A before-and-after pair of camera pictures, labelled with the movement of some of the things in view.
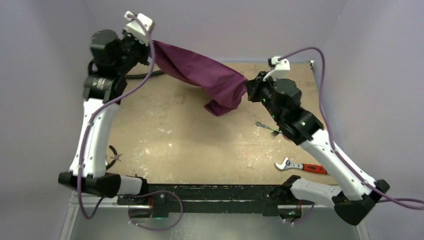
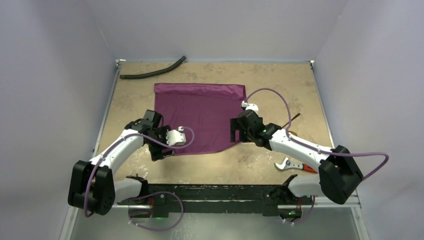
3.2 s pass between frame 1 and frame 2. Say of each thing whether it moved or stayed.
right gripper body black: moved
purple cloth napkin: moved
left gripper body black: moved
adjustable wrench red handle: stayed
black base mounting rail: stayed
